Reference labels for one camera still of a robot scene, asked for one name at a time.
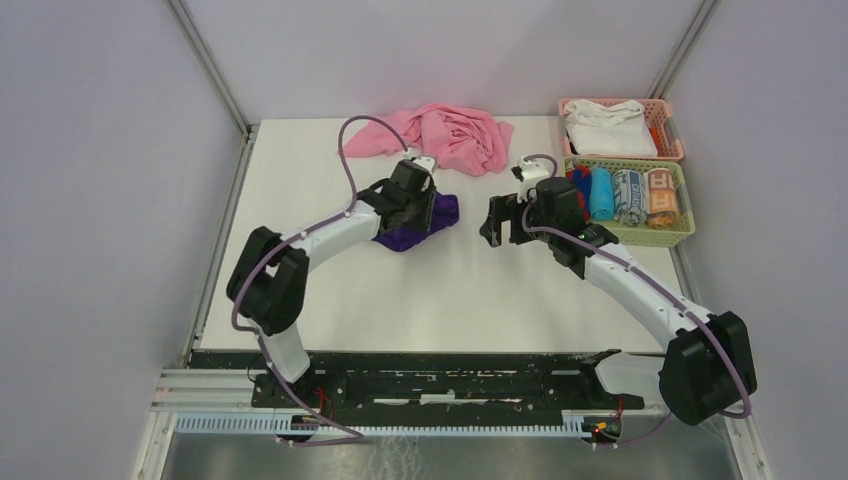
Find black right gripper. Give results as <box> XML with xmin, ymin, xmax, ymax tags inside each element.
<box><xmin>479</xmin><ymin>192</ymin><xmax>557</xmax><ymax>247</ymax></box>

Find purple cloth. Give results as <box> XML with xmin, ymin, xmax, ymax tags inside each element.
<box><xmin>371</xmin><ymin>190</ymin><xmax>462</xmax><ymax>254</ymax></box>

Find red blue patterned towel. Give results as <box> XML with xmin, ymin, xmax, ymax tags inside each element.
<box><xmin>566</xmin><ymin>166</ymin><xmax>592</xmax><ymax>221</ymax></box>

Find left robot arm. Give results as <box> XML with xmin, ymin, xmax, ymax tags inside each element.
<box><xmin>226</xmin><ymin>157</ymin><xmax>437</xmax><ymax>407</ymax></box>

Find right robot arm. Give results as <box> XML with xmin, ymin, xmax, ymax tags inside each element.
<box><xmin>480</xmin><ymin>177</ymin><xmax>757</xmax><ymax>426</ymax></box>

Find crumpled pink cloth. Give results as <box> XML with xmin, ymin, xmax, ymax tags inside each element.
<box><xmin>343</xmin><ymin>103</ymin><xmax>514</xmax><ymax>177</ymax></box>

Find rolled light blue towel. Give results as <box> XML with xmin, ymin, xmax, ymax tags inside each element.
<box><xmin>589</xmin><ymin>166</ymin><xmax>615</xmax><ymax>221</ymax></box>

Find white folded cloth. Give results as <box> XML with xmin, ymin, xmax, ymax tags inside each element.
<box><xmin>562</xmin><ymin>99</ymin><xmax>658</xmax><ymax>157</ymax></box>

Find orange item in pink basket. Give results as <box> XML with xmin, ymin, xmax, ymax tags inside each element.
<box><xmin>649</xmin><ymin>127</ymin><xmax>662</xmax><ymax>154</ymax></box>

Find pink plastic basket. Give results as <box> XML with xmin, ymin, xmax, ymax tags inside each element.
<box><xmin>557</xmin><ymin>97</ymin><xmax>685</xmax><ymax>163</ymax></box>

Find green plastic basket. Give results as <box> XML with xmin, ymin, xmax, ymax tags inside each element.
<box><xmin>563</xmin><ymin>156</ymin><xmax>696</xmax><ymax>248</ymax></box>

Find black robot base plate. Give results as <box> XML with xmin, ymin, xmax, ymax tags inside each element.
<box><xmin>292</xmin><ymin>352</ymin><xmax>645</xmax><ymax>427</ymax></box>

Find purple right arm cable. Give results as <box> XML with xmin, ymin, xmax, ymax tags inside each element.
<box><xmin>520</xmin><ymin>153</ymin><xmax>754</xmax><ymax>450</ymax></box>

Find aluminium frame rails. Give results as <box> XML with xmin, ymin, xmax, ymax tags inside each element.
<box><xmin>131</xmin><ymin>354</ymin><xmax>769</xmax><ymax>479</ymax></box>

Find white slotted cable duct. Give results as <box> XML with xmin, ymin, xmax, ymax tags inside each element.
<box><xmin>174</xmin><ymin>413</ymin><xmax>591</xmax><ymax>439</ymax></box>

